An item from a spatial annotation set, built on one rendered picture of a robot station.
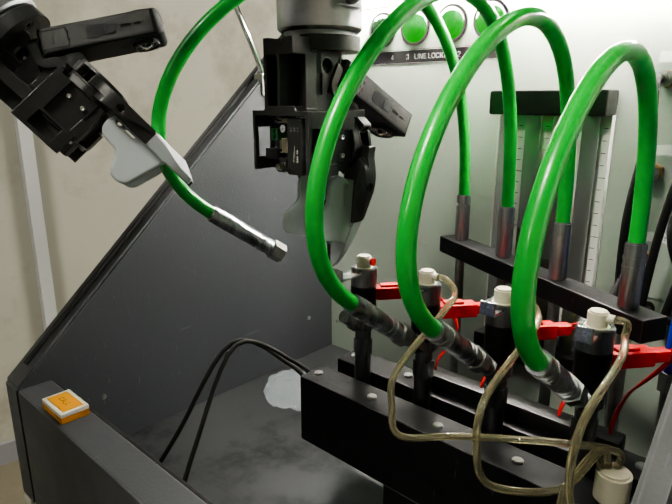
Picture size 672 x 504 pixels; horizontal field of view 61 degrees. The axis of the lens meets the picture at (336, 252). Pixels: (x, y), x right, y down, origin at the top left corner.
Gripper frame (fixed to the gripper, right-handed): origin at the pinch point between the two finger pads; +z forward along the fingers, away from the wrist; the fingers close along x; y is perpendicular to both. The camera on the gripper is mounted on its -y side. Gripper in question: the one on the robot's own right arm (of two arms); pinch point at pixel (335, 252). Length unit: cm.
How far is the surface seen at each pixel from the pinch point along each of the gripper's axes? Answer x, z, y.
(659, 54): 18.7, -19.5, -31.9
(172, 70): -13.0, -17.4, 9.0
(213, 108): -160, -11, -100
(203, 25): -11.8, -21.6, 6.0
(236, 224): -10.8, -1.8, 4.0
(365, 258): 0.6, 1.4, -3.9
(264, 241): -9.6, 0.3, 1.2
